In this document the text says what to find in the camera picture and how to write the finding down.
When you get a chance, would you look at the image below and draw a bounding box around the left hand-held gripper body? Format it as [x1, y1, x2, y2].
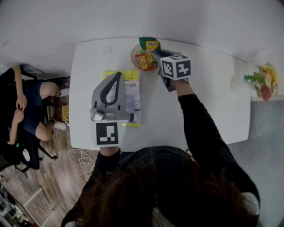
[89, 106, 135, 148]

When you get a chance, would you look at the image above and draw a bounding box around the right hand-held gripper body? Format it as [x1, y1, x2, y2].
[157, 54, 192, 93]

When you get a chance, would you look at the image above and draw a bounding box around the orange snack packet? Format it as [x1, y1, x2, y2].
[134, 52, 158, 71]

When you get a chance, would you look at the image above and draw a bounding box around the green snack packet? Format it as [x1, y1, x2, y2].
[138, 37, 161, 53]

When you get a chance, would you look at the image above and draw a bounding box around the clear plastic container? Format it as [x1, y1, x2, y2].
[130, 43, 161, 72]

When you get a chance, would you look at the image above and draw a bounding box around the person's left forearm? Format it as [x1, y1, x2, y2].
[95, 145, 122, 178]

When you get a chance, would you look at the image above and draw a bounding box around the person's right forearm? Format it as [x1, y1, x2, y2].
[174, 78, 225, 147]

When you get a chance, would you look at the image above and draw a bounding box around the yellow and white book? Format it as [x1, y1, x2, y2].
[102, 69, 142, 128]

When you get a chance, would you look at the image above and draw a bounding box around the yellow box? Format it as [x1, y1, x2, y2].
[61, 105, 70, 121]

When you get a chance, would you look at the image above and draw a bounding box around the white table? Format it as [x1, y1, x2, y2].
[68, 37, 252, 153]

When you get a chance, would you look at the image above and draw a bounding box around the person's black top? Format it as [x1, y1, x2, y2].
[61, 145, 260, 227]

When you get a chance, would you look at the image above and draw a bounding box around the black office chair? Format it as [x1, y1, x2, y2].
[0, 63, 58, 179]

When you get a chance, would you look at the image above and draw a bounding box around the colourful flower bouquet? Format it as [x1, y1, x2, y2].
[243, 62, 280, 103]

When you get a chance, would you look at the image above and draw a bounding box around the white rack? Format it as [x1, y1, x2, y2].
[21, 187, 57, 223]

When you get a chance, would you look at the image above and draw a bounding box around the white cable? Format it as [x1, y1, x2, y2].
[68, 148, 96, 183]

